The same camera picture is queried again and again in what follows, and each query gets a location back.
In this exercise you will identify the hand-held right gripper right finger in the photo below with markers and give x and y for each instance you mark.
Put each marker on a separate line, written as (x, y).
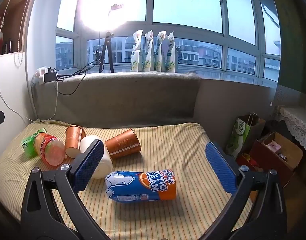
(221, 170)

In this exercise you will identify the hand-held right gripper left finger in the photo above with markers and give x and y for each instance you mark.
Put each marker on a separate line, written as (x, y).
(89, 166)

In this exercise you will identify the blue and orange printed cup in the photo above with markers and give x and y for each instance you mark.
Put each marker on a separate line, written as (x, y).
(140, 186)

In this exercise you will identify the white plastic cup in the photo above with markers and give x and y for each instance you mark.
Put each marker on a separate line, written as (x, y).
(105, 163)

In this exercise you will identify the brown paper cup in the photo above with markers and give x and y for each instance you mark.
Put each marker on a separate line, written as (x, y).
(123, 143)
(73, 140)

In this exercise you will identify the clear cup with red label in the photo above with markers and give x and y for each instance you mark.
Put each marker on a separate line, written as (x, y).
(51, 150)

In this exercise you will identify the green snack packet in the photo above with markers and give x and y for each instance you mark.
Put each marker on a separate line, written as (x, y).
(28, 143)

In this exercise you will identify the green paper bag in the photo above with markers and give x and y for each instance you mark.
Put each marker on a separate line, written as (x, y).
(240, 135)

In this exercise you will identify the yellow striped bed sheet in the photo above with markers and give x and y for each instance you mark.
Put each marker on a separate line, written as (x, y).
(173, 155)

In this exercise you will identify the brown cardboard box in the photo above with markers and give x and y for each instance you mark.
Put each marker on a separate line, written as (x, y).
(272, 160)

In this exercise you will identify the white power strip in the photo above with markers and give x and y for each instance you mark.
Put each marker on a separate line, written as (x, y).
(40, 71)

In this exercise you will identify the black charger plug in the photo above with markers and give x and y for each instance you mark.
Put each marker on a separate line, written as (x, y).
(50, 77)

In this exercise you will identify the grey blanket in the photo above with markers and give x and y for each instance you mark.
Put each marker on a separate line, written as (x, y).
(133, 100)

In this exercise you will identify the white lace cloth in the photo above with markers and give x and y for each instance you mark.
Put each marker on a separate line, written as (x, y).
(296, 125)

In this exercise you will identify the wooden shelf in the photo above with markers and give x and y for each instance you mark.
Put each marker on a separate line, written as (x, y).
(15, 17)

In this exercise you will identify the black tripod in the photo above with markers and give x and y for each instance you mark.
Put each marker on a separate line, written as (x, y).
(106, 52)

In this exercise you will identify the white green refill pouch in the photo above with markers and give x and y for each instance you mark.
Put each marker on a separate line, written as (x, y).
(160, 55)
(171, 57)
(148, 55)
(136, 55)

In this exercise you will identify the round photo light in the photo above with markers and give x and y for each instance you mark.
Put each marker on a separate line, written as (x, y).
(103, 10)

